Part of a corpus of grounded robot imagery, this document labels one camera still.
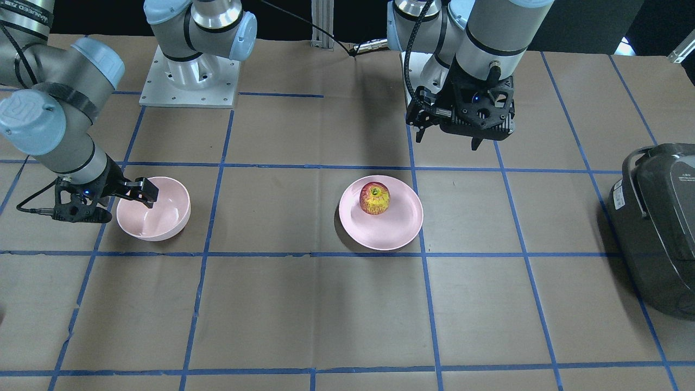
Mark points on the aluminium frame post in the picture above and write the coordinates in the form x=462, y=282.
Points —
x=322, y=30

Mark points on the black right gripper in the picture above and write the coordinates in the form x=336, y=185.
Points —
x=110, y=180

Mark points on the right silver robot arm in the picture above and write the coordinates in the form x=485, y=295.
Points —
x=59, y=93

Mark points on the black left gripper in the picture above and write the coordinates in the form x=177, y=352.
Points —
x=453, y=82

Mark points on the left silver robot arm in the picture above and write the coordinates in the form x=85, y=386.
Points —
x=458, y=60

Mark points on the dark grey rice cooker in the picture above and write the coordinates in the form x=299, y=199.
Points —
x=652, y=210

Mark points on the pink bowl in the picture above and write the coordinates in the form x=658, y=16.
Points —
x=168, y=216

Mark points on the red yellow apple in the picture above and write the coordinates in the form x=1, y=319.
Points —
x=374, y=198

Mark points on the pink plate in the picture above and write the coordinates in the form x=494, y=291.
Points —
x=397, y=229

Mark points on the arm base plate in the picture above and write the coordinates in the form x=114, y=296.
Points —
x=426, y=69
x=208, y=81

